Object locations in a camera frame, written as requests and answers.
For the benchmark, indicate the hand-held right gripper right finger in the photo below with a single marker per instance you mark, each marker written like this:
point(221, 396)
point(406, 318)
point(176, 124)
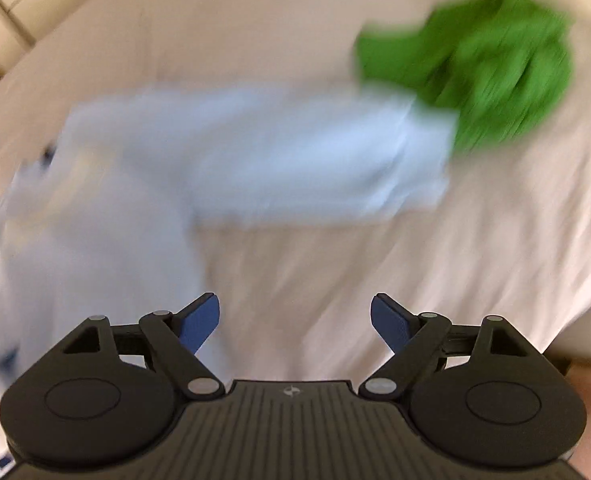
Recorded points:
point(389, 323)

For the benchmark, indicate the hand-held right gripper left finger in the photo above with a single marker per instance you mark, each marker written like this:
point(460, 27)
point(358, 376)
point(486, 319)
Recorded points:
point(200, 323)

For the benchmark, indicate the light blue garment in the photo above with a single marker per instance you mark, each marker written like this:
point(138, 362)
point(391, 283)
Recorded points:
point(255, 160)

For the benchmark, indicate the white bed sheet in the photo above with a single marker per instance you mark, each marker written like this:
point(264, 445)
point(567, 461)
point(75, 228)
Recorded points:
point(295, 270)

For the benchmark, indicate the green garment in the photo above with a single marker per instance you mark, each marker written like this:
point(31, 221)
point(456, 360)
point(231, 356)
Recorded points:
point(475, 60)

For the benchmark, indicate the cream wardrobe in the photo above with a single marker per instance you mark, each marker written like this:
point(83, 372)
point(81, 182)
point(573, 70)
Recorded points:
point(5, 5)

